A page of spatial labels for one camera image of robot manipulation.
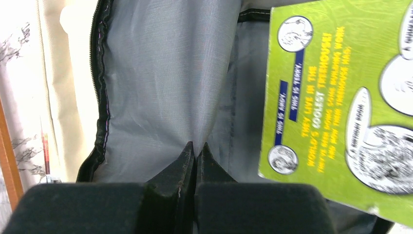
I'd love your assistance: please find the orange wooden shelf rack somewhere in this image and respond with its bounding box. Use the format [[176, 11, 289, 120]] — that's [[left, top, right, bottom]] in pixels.
[[0, 103, 23, 211]]

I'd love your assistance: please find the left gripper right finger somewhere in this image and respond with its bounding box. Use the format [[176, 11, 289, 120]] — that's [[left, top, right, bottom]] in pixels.
[[195, 144, 336, 234]]

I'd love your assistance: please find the red clear pen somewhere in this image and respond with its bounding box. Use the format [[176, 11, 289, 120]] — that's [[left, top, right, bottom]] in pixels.
[[40, 119, 54, 184]]

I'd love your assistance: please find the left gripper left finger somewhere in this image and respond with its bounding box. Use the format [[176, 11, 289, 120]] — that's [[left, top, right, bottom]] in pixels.
[[4, 142, 195, 234]]

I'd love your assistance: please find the beige canvas backpack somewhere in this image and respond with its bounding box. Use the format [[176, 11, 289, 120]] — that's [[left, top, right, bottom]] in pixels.
[[37, 0, 396, 234]]

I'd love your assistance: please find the green cartoon book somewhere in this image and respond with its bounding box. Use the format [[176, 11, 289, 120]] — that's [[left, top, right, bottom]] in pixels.
[[258, 0, 413, 227]]

